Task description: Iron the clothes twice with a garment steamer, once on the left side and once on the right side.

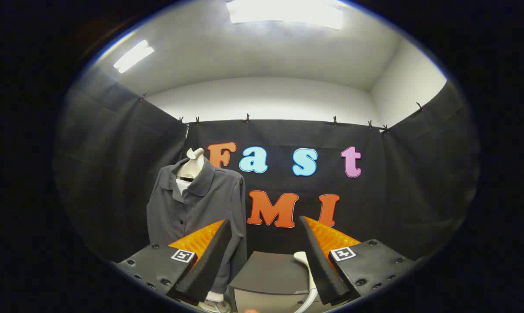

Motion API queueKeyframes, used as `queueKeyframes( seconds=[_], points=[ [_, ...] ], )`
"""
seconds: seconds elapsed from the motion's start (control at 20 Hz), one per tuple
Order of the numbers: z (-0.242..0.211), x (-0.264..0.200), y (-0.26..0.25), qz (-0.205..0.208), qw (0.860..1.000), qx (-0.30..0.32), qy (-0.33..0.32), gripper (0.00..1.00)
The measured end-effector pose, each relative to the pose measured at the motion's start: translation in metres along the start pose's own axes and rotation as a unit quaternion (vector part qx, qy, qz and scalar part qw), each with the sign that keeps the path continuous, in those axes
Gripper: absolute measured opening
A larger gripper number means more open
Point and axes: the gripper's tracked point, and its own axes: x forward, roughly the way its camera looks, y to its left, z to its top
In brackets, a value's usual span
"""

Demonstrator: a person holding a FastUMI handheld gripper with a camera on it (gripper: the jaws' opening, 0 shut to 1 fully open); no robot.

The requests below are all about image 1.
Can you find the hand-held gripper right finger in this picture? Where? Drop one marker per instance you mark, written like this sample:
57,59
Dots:
320,269

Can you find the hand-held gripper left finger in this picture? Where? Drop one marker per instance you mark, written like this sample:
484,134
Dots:
209,261

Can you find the grey button shirt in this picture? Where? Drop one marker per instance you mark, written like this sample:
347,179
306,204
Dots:
201,208

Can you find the grey cabinet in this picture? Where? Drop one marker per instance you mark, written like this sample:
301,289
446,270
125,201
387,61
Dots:
270,274

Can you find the black backdrop cloth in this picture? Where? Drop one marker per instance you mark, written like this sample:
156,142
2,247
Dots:
396,195

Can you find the long ceiling light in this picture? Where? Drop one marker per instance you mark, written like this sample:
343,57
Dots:
133,56

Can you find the wide ceiling light panel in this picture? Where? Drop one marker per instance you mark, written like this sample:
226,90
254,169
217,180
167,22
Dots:
288,13

